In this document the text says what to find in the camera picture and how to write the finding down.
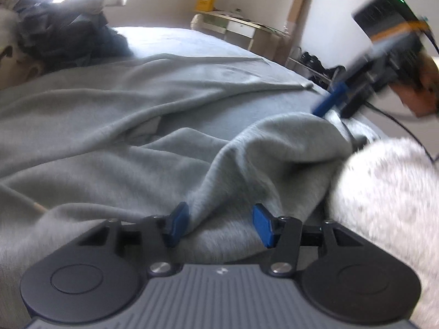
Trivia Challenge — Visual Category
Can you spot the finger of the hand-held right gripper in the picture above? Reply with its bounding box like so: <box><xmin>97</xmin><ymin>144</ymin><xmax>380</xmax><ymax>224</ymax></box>
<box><xmin>339</xmin><ymin>87</ymin><xmax>373</xmax><ymax>120</ymax></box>
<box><xmin>310</xmin><ymin>81</ymin><xmax>349</xmax><ymax>118</ymax></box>

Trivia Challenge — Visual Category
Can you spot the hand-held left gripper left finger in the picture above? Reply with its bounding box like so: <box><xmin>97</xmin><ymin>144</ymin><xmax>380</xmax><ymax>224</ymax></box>
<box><xmin>77</xmin><ymin>202</ymin><xmax>191</xmax><ymax>277</ymax></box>

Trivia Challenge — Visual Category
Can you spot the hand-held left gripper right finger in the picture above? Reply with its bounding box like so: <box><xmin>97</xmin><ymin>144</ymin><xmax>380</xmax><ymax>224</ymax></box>
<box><xmin>252</xmin><ymin>203</ymin><xmax>363</xmax><ymax>277</ymax></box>

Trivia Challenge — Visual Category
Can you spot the grey sweatshirt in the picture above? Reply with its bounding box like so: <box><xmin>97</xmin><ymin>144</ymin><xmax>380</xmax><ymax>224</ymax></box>
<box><xmin>0</xmin><ymin>53</ymin><xmax>378</xmax><ymax>316</ymax></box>

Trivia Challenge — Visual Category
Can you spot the person's right hand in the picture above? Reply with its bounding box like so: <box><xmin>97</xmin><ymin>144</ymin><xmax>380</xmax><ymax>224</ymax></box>
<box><xmin>394</xmin><ymin>56</ymin><xmax>439</xmax><ymax>118</ymax></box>

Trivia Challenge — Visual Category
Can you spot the dark cloth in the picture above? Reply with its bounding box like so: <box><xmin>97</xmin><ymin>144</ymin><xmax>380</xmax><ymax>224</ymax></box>
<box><xmin>323</xmin><ymin>64</ymin><xmax>348</xmax><ymax>90</ymax></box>

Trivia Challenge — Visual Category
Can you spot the black shoe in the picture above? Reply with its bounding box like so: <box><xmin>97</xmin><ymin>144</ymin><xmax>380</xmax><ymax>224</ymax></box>
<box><xmin>299</xmin><ymin>51</ymin><xmax>326</xmax><ymax>72</ymax></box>

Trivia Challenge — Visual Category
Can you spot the cardboard plank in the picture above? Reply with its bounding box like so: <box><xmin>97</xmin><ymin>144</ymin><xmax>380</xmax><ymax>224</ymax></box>
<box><xmin>286</xmin><ymin>0</ymin><xmax>309</xmax><ymax>36</ymax></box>

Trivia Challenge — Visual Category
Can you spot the white fluffy garment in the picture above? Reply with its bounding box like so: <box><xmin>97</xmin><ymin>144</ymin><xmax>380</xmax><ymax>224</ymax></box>
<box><xmin>327</xmin><ymin>136</ymin><xmax>439</xmax><ymax>329</ymax></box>

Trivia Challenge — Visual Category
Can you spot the dark blue garment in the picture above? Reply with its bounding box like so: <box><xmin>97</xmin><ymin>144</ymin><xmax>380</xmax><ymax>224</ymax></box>
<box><xmin>79</xmin><ymin>24</ymin><xmax>135</xmax><ymax>63</ymax></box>

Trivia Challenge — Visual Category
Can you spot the dark plaid shirt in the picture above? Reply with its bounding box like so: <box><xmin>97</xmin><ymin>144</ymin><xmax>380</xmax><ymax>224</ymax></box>
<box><xmin>17</xmin><ymin>0</ymin><xmax>114</xmax><ymax>72</ymax></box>

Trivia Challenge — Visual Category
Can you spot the black cable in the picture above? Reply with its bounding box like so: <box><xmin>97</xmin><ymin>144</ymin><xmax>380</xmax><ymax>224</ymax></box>
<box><xmin>365</xmin><ymin>101</ymin><xmax>439</xmax><ymax>161</ymax></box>

